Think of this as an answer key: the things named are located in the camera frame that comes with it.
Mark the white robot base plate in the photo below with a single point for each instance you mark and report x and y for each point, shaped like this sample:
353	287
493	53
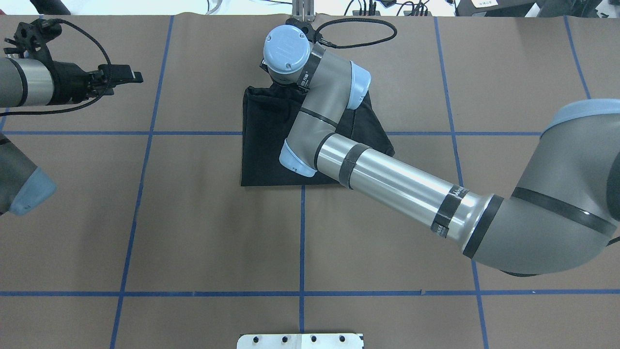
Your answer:
301	341

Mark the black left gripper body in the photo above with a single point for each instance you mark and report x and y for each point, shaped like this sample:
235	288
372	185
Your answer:
69	83

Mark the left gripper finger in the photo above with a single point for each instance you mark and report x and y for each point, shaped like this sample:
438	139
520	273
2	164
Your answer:
112	75

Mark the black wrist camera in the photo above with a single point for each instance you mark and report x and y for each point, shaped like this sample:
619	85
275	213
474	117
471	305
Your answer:
309	31
30	39

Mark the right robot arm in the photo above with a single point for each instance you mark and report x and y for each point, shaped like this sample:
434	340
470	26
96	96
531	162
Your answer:
562	213

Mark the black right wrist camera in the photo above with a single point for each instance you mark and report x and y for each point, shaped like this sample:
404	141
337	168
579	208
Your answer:
309	31

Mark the black graphic t-shirt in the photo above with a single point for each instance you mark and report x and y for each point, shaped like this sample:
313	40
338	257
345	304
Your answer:
268	115

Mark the grey aluminium frame post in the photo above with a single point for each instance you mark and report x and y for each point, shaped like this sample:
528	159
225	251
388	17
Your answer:
303	10

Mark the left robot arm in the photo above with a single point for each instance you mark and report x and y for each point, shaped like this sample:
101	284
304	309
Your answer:
34	89

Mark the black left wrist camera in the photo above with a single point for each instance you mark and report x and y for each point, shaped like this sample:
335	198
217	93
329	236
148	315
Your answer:
30	39

